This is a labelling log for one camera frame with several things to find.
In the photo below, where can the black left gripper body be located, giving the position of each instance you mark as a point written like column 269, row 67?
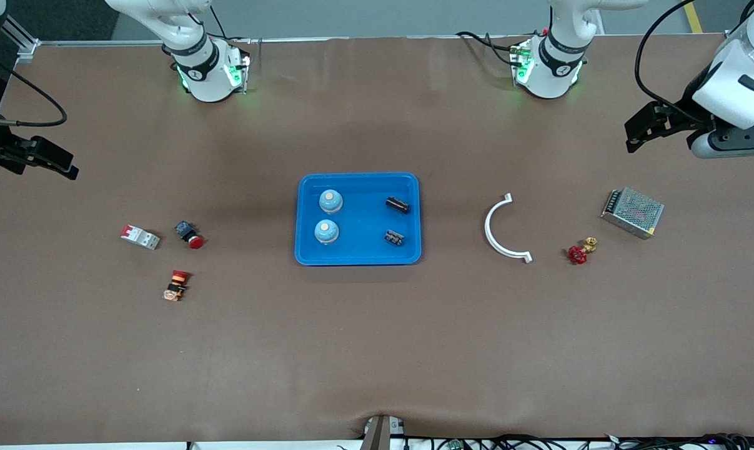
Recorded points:
column 684, row 116

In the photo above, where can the aluminium table edge rail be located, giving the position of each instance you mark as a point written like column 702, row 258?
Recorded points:
column 352, row 39

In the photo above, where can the blue plastic tray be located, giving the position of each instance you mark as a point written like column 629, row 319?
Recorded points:
column 364, row 219

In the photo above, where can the red orange emergency stop switch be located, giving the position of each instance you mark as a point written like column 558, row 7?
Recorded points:
column 177, row 284

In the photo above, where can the white curved plastic bracket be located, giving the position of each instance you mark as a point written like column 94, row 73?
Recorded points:
column 487, row 226

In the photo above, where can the large dark electrolytic capacitor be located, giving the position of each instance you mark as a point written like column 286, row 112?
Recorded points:
column 397, row 205

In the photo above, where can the yellow floor tape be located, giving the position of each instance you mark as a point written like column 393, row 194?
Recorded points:
column 695, row 22

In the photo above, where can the white red circuit breaker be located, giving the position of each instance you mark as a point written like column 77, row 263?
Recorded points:
column 140, row 237

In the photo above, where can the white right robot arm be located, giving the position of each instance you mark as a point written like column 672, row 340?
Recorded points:
column 208, row 75

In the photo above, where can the metal mesh power supply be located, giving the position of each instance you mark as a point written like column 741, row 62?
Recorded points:
column 633, row 211

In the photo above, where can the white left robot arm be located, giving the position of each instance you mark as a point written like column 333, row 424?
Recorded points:
column 551, row 75

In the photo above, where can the blue desk bell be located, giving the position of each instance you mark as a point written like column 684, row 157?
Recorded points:
column 330, row 201
column 326, row 232

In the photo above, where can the red push button switch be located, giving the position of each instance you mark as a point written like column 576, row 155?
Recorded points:
column 194, row 242

